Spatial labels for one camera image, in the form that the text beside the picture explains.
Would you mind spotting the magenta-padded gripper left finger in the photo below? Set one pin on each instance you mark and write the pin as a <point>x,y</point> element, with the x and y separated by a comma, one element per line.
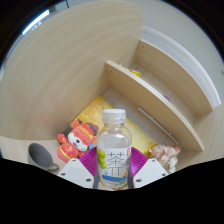
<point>74,172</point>

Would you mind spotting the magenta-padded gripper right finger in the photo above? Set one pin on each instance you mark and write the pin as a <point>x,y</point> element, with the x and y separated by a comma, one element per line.
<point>150,170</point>

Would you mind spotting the clear plastic drink bottle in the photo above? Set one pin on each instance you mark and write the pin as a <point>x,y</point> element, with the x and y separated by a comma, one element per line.
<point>114,146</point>

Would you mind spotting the pink and white flower bouquet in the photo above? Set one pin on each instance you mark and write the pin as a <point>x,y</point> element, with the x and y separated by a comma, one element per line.
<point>165,155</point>

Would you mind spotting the red and white plush toy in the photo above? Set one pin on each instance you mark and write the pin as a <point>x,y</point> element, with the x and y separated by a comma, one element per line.
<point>75,141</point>

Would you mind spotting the yellow poppy flower painting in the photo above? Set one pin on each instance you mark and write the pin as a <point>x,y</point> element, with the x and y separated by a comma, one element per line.
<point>140,135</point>

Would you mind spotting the grey ceramic mug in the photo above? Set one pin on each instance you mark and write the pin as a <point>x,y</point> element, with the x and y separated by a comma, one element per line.
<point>39,156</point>

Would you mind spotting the white light bar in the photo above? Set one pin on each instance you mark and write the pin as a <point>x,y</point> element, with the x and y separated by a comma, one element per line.
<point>156,124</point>

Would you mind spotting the light wooden shelf unit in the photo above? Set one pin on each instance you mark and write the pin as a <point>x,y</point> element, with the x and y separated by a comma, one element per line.
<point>150,96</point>

